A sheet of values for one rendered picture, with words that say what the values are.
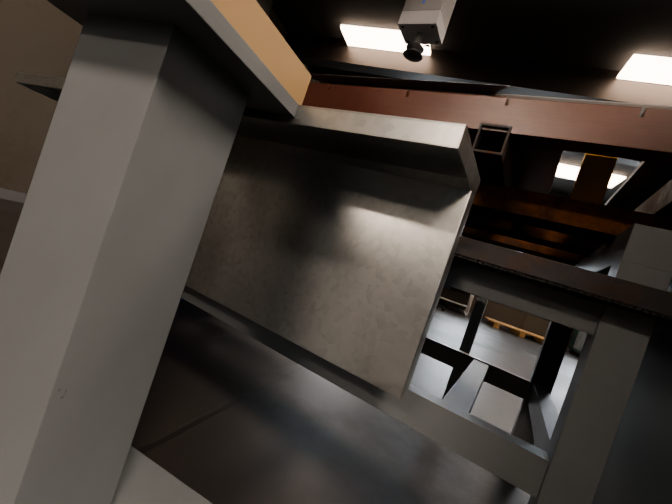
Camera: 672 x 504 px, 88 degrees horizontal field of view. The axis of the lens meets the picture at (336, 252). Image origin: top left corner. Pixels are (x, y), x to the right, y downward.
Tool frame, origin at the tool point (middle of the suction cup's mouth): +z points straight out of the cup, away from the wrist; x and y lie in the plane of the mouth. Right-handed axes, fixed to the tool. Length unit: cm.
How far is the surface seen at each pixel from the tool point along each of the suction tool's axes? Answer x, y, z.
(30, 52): -46, 336, -24
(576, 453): 2, -47, 61
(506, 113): 6.5, -23.0, 13.7
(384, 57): -351, 211, -227
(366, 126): 26.4, -9.7, 27.3
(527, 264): 7, -33, 37
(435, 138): 26.5, -19.4, 27.7
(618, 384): 2, -49, 50
